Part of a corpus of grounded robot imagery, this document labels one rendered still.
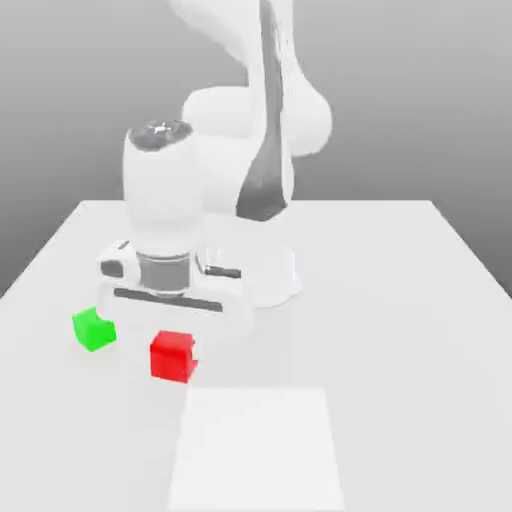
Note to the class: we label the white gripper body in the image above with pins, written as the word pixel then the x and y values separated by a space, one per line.
pixel 176 314

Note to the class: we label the small red cube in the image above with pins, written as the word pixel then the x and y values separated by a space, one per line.
pixel 170 358

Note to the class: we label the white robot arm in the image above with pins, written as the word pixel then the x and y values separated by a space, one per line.
pixel 168 188

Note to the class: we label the small green cube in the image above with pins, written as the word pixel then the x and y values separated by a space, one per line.
pixel 94 331

